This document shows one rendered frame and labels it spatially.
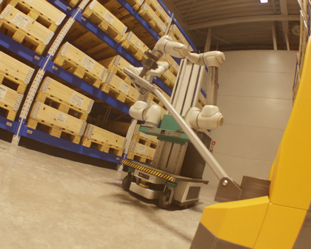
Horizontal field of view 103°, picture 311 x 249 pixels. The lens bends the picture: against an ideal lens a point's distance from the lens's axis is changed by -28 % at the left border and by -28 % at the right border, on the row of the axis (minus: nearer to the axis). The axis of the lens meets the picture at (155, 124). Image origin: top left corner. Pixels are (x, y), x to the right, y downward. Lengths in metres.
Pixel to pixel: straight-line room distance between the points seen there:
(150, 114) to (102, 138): 1.14
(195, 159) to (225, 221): 1.49
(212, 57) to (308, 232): 1.54
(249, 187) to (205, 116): 0.94
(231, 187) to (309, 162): 0.43
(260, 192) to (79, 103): 2.33
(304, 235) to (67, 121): 2.47
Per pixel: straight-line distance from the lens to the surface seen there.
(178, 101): 2.06
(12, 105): 2.29
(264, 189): 0.73
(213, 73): 1.65
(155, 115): 1.87
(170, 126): 1.88
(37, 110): 2.32
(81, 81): 2.63
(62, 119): 2.43
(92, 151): 2.81
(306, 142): 0.44
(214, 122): 1.50
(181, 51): 1.23
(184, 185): 1.65
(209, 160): 0.83
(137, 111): 1.97
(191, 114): 1.62
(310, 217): 0.44
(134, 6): 3.63
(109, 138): 2.87
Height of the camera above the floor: 0.41
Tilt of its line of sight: 11 degrees up
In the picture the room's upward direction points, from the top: 17 degrees clockwise
